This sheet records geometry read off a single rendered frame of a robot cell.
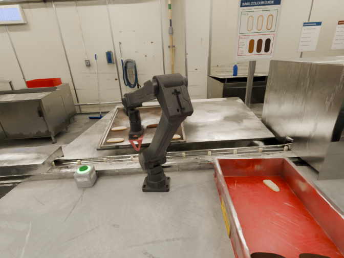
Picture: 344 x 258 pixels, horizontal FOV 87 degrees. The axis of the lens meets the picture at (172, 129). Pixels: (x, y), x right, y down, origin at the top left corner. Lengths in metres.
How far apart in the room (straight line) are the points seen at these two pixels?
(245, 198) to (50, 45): 4.94
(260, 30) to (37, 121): 3.36
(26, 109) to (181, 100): 3.37
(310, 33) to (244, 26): 4.01
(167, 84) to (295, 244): 0.60
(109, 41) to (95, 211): 4.19
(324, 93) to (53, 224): 1.16
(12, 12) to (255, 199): 5.33
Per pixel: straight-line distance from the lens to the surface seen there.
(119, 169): 0.94
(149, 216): 0.74
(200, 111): 1.40
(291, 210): 0.84
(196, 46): 4.31
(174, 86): 0.50
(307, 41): 5.65
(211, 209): 0.76
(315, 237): 0.79
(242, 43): 1.74
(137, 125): 0.89
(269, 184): 0.91
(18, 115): 3.84
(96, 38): 4.79
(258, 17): 1.78
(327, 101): 0.96
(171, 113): 0.46
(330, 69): 0.96
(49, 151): 1.17
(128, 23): 4.64
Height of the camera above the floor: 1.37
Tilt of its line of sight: 23 degrees down
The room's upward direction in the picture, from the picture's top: 3 degrees counter-clockwise
